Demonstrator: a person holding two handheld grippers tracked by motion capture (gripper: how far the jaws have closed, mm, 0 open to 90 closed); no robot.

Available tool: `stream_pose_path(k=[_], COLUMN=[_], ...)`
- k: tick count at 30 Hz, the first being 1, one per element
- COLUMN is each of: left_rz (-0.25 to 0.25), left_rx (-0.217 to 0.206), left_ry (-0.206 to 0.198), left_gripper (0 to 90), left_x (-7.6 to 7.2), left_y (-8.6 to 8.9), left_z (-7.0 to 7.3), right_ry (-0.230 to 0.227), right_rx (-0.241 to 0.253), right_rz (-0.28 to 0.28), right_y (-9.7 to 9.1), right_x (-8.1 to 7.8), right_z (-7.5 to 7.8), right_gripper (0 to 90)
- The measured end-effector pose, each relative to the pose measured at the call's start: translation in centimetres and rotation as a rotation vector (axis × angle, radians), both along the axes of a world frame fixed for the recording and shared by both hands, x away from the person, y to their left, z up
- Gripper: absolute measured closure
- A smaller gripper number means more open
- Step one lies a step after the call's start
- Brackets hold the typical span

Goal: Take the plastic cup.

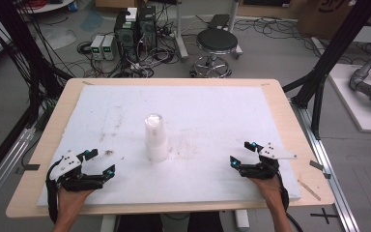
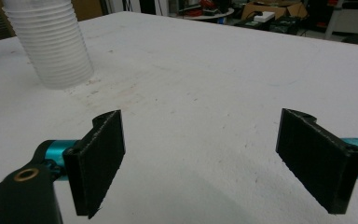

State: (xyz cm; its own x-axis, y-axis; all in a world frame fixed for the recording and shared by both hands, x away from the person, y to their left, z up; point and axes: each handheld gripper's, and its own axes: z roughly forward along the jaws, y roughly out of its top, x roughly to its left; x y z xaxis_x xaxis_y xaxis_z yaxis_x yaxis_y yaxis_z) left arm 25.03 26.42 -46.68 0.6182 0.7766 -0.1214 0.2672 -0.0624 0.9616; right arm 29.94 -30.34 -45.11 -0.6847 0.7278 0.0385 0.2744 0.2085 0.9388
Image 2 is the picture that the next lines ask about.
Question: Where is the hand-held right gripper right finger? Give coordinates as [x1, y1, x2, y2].
[275, 107, 358, 215]

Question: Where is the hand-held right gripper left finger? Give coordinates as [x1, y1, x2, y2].
[62, 109, 126, 219]

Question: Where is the stack of white plastic cups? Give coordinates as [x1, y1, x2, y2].
[1, 0, 95, 91]

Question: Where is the white metal stand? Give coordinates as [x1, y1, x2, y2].
[324, 0, 358, 40]

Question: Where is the brown wooden panel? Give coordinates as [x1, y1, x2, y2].
[71, 0, 103, 22]

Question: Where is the small white box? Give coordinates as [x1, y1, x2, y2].
[253, 11, 276, 23]

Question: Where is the brown cardboard box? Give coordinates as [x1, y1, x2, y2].
[241, 1, 310, 21]

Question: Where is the red tool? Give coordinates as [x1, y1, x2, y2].
[186, 8, 203, 18]

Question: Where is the round white table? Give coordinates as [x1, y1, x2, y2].
[180, 7, 235, 21]

